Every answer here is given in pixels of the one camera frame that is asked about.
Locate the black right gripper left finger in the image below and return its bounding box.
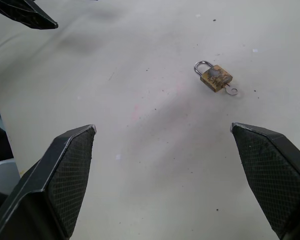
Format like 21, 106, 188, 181
0, 124, 97, 240

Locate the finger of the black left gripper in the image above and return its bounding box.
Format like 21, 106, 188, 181
0, 0, 59, 31

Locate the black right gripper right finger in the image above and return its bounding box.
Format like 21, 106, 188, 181
230, 122, 300, 240

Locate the brass padlock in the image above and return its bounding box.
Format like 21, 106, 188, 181
194, 60, 234, 94

